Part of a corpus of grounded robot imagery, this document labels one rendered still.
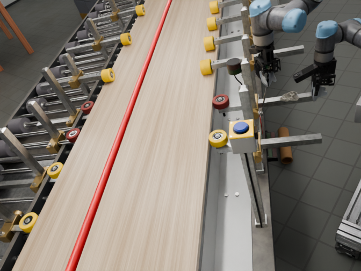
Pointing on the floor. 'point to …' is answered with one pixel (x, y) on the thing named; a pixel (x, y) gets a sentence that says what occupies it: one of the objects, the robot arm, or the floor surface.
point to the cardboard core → (286, 158)
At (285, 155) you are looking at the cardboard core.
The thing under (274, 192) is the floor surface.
